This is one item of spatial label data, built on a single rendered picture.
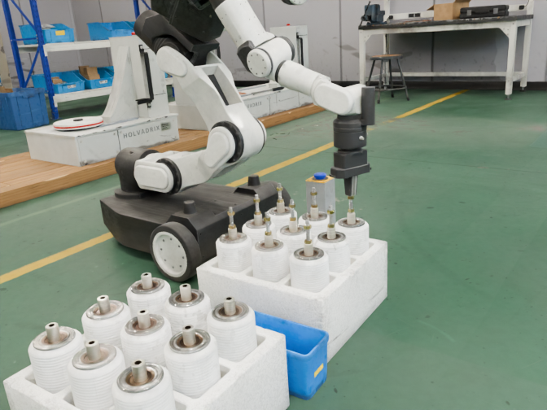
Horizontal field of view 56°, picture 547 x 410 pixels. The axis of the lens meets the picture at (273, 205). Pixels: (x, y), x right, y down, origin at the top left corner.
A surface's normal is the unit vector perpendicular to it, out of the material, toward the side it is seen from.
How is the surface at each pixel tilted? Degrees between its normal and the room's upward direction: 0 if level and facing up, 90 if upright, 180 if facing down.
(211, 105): 90
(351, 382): 0
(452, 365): 0
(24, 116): 92
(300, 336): 88
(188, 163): 90
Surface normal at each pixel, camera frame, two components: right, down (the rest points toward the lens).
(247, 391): 0.83, 0.13
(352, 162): 0.54, 0.24
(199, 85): -0.37, 0.65
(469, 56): -0.59, 0.29
